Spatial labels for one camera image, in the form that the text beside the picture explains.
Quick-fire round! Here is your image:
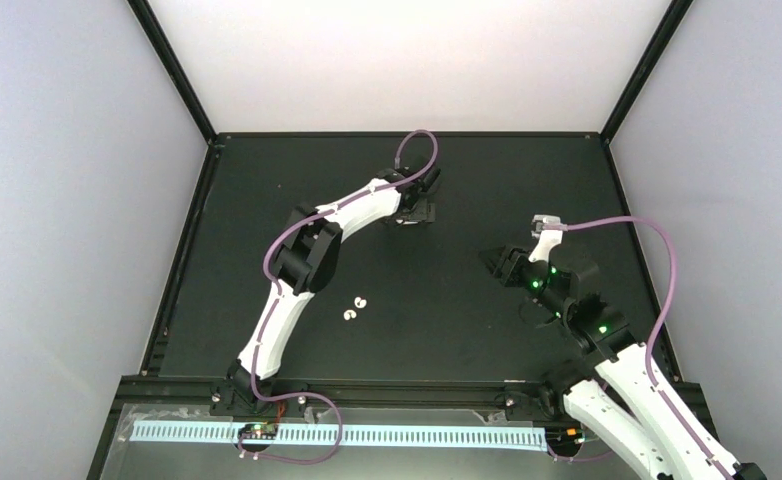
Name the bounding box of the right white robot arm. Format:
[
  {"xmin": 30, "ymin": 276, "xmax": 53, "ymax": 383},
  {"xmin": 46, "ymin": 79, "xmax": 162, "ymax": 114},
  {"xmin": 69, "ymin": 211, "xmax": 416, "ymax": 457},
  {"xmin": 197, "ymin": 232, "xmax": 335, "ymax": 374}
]
[{"xmin": 479, "ymin": 246, "xmax": 766, "ymax": 479}]

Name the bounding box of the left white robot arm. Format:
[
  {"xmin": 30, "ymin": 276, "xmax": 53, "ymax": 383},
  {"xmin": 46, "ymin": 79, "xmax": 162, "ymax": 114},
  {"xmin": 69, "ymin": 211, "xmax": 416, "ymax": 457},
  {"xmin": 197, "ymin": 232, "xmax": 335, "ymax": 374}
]
[{"xmin": 226, "ymin": 167, "xmax": 441, "ymax": 405}]

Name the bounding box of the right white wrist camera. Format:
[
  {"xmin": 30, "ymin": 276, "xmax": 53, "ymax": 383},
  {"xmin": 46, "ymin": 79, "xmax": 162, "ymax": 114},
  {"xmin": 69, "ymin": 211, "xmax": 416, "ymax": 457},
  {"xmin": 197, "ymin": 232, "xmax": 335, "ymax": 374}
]
[{"xmin": 528, "ymin": 214, "xmax": 566, "ymax": 263}]

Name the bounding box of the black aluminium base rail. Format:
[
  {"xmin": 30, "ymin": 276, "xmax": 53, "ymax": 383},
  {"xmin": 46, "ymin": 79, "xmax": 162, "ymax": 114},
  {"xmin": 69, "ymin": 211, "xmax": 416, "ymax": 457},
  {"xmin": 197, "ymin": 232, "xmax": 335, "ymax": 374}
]
[{"xmin": 109, "ymin": 376, "xmax": 574, "ymax": 427}]

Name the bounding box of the right back frame post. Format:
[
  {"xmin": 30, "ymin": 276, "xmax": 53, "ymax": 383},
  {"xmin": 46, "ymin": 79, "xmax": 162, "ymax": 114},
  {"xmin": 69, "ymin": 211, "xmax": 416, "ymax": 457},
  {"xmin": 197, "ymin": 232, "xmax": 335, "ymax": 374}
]
[{"xmin": 600, "ymin": 0, "xmax": 693, "ymax": 145}]

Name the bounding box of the frame post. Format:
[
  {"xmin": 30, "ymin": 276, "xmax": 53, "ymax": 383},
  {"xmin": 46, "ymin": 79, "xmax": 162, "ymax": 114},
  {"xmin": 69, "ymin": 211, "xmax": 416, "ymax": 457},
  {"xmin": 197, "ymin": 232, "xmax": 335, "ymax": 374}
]
[
  {"xmin": 600, "ymin": 0, "xmax": 693, "ymax": 145},
  {"xmin": 127, "ymin": 0, "xmax": 217, "ymax": 143}
]

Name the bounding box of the light blue slotted cable duct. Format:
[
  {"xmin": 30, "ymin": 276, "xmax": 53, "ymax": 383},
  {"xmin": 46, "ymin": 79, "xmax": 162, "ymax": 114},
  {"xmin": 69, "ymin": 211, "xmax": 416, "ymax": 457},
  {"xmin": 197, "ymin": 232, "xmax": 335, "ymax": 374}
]
[{"xmin": 125, "ymin": 420, "xmax": 548, "ymax": 452}]

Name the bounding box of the left back frame post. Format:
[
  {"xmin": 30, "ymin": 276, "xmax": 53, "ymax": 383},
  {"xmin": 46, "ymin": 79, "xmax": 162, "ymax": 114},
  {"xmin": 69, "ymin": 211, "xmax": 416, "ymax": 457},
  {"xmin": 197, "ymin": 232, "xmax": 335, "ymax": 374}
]
[{"xmin": 127, "ymin": 0, "xmax": 217, "ymax": 143}]

